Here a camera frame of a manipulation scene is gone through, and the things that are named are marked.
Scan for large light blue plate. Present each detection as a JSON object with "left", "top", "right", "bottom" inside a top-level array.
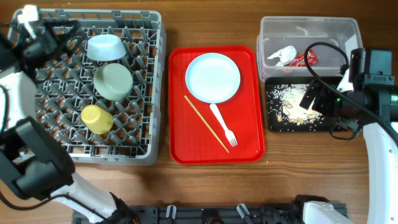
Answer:
[{"left": 185, "top": 53, "right": 241, "bottom": 104}]

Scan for green bowl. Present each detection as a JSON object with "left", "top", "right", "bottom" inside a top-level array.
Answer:
[{"left": 93, "top": 63, "right": 133, "bottom": 101}]

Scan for red plastic tray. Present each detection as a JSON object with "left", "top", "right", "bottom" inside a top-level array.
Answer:
[{"left": 169, "top": 45, "right": 266, "bottom": 165}]

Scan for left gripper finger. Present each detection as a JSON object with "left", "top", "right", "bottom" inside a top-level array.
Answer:
[
  {"left": 44, "top": 20, "right": 80, "bottom": 31},
  {"left": 54, "top": 30, "right": 86, "bottom": 58}
]

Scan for white plastic fork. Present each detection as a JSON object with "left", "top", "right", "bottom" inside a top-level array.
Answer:
[{"left": 210, "top": 104, "right": 238, "bottom": 147}]

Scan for black rectangular tray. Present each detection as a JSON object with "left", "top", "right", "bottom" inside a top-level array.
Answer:
[{"left": 265, "top": 77, "right": 330, "bottom": 133}]

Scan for wooden chopstick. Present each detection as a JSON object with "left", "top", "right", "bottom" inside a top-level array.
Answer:
[{"left": 183, "top": 95, "right": 230, "bottom": 154}]

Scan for white napkin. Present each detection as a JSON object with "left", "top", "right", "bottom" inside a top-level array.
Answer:
[{"left": 267, "top": 45, "right": 297, "bottom": 66}]

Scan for grey plastic dishwasher rack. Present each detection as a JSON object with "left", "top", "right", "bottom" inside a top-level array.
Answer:
[{"left": 6, "top": 8, "right": 167, "bottom": 166}]

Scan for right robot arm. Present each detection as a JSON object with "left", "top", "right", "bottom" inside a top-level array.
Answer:
[{"left": 300, "top": 44, "right": 397, "bottom": 223}]

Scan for small light blue bowl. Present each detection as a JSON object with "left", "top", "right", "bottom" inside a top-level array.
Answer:
[{"left": 86, "top": 34, "right": 126, "bottom": 62}]

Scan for food scraps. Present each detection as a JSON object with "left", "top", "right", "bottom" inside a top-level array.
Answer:
[{"left": 266, "top": 84, "right": 325, "bottom": 132}]

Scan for clear plastic bin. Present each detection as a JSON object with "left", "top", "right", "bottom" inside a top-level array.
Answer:
[{"left": 257, "top": 16, "right": 363, "bottom": 82}]

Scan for yellow plastic cup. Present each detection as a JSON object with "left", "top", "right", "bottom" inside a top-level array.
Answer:
[{"left": 81, "top": 105, "right": 113, "bottom": 134}]

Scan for red snack wrapper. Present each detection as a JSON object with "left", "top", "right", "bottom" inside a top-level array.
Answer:
[{"left": 289, "top": 49, "right": 318, "bottom": 67}]

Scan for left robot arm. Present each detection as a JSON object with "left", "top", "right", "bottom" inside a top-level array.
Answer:
[{"left": 1, "top": 21, "right": 139, "bottom": 223}]

